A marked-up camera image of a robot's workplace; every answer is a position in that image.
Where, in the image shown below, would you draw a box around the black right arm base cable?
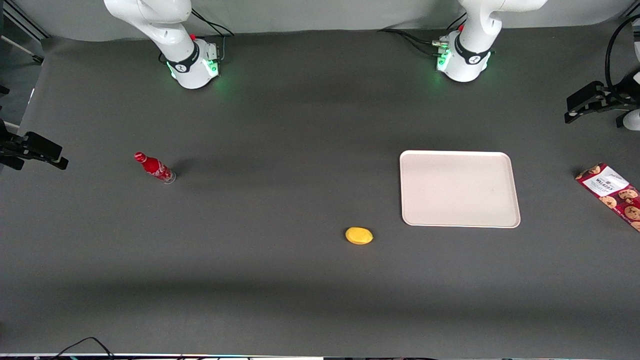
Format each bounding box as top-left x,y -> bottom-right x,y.
190,8 -> 235,63

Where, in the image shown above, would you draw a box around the beige rectangular tray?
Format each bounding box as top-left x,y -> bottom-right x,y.
399,150 -> 522,229

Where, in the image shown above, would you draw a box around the black left arm base cables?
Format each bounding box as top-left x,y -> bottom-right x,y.
377,12 -> 468,58

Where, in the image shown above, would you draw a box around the red soda bottle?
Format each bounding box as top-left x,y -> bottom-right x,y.
133,151 -> 177,185

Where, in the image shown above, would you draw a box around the grey metal frame rail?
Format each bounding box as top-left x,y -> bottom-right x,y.
0,0 -> 52,66

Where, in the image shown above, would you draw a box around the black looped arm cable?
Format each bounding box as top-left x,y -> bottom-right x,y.
604,14 -> 640,94

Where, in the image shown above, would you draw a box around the red cookie box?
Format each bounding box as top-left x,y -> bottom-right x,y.
574,162 -> 640,232

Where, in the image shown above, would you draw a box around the black thin floor cable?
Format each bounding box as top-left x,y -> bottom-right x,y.
49,336 -> 117,360

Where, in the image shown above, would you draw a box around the yellow lemon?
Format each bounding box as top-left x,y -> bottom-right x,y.
345,227 -> 374,246

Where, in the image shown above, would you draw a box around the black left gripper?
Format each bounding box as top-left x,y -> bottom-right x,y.
564,72 -> 640,124

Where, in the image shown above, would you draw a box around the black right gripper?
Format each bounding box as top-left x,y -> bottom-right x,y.
0,119 -> 70,172

